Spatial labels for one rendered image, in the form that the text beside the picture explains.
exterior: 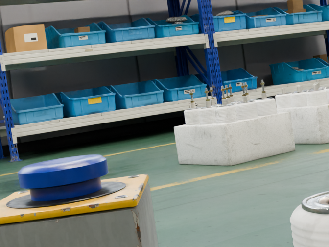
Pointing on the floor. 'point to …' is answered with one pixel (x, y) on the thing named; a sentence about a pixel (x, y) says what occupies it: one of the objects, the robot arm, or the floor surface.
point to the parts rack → (34, 61)
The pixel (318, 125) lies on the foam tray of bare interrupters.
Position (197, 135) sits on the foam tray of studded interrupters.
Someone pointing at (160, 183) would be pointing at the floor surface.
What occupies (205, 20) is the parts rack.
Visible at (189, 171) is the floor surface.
